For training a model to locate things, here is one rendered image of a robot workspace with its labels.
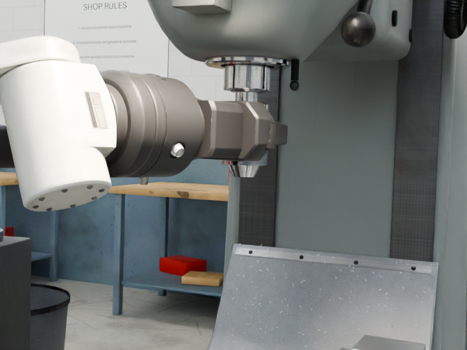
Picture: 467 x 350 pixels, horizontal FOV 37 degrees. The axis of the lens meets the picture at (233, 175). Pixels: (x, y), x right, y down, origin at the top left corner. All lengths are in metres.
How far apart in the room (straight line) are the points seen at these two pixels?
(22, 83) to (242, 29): 0.20
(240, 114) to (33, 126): 0.20
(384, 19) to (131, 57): 4.96
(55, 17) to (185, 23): 5.51
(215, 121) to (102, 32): 5.26
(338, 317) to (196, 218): 4.39
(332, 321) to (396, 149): 0.27
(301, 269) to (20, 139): 0.63
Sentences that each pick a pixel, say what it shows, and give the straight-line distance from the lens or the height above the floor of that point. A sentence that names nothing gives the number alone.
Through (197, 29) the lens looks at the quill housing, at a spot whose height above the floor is 1.33.
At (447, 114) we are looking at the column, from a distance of 1.03.
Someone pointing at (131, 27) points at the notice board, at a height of 2.09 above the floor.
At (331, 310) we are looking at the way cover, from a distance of 1.04.
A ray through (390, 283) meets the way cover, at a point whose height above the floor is 1.03.
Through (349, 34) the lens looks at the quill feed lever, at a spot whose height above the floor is 1.32.
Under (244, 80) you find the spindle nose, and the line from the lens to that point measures 0.68.
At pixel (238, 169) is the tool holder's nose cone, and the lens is 0.69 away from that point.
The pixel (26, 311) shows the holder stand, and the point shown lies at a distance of 0.97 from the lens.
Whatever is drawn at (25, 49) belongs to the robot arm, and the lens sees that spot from 0.53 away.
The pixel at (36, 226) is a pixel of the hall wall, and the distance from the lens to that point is 6.20.
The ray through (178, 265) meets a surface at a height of 0.31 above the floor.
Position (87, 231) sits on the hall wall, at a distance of 5.90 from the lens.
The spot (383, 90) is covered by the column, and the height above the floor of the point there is 1.31.
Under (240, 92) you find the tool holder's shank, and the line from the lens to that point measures 0.69.
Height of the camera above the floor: 1.23
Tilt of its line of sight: 3 degrees down
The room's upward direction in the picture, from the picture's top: 2 degrees clockwise
